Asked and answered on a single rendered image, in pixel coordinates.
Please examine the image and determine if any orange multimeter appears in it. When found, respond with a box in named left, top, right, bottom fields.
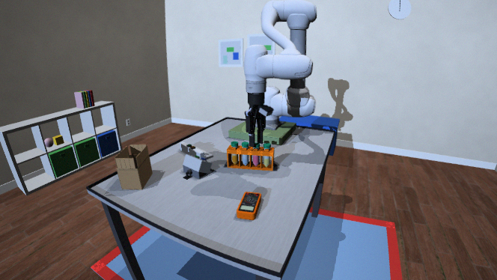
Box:
left=237, top=192, right=261, bottom=220

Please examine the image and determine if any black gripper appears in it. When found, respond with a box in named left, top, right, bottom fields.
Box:
left=245, top=93, right=266, bottom=147

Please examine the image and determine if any brown cardboard box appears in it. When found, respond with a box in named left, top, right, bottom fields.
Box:
left=115, top=144, right=153, bottom=189

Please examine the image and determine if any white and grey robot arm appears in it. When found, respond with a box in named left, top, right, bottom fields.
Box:
left=244, top=0, right=317, bottom=130

